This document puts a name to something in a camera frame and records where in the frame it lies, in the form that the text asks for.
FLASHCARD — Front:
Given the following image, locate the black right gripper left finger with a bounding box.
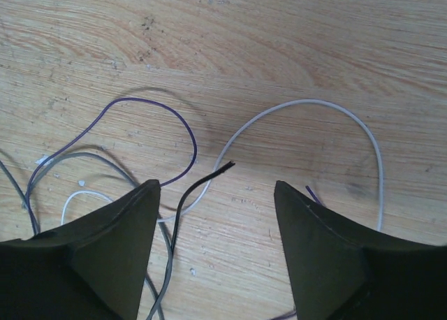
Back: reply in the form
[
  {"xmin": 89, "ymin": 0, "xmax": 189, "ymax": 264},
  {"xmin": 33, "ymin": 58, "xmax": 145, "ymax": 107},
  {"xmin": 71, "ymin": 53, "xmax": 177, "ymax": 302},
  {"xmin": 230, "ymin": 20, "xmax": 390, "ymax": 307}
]
[{"xmin": 1, "ymin": 180, "xmax": 161, "ymax": 319}]

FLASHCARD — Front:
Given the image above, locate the white wire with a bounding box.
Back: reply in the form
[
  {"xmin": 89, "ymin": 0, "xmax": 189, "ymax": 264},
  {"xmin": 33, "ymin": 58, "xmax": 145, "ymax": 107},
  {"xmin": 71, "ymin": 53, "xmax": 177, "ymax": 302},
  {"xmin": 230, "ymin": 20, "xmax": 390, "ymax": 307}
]
[{"xmin": 60, "ymin": 99, "xmax": 384, "ymax": 232}]

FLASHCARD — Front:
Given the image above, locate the purple wire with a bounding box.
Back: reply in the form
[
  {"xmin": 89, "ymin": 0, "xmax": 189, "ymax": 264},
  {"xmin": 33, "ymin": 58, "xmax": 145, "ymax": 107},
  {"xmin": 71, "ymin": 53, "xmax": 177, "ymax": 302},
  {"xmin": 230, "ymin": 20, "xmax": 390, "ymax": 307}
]
[{"xmin": 24, "ymin": 98, "xmax": 328, "ymax": 320}]

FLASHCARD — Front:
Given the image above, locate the grey wire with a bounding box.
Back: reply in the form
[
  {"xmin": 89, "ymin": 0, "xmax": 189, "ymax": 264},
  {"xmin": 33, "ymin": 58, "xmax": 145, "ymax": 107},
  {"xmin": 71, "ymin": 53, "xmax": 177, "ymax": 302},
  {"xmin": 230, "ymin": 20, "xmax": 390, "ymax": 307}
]
[{"xmin": 0, "ymin": 152, "xmax": 175, "ymax": 320}]

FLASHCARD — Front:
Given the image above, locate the black wire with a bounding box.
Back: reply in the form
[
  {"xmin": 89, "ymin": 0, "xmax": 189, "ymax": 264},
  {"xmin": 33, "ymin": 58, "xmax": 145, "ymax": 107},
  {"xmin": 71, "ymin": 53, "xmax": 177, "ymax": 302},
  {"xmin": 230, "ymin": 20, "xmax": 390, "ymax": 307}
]
[{"xmin": 170, "ymin": 161, "xmax": 235, "ymax": 251}]

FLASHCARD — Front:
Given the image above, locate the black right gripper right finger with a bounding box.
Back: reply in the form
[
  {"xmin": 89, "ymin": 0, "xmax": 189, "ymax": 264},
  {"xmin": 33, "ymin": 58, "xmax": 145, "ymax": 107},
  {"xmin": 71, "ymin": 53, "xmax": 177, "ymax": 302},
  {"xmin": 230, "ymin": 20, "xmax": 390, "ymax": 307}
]
[{"xmin": 274, "ymin": 181, "xmax": 446, "ymax": 319}]

